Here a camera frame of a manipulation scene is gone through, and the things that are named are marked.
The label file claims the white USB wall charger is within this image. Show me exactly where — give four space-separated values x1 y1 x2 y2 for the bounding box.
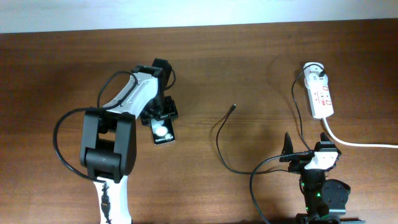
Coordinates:
303 62 328 89

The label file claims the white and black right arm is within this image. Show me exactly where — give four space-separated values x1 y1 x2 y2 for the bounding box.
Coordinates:
279 133 365 224

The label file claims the black USB charging cable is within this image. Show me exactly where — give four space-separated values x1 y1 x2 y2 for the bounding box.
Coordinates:
215 63 327 175

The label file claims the white power strip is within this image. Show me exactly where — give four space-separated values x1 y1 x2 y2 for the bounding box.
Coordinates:
308 85 334 119

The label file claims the black Galaxy smartphone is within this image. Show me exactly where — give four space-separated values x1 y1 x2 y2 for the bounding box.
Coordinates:
150 119 175 145

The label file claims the white power strip cord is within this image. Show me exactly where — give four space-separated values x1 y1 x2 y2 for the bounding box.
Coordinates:
321 116 398 149

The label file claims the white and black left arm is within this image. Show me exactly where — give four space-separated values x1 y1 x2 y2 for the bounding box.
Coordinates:
80 58 178 223

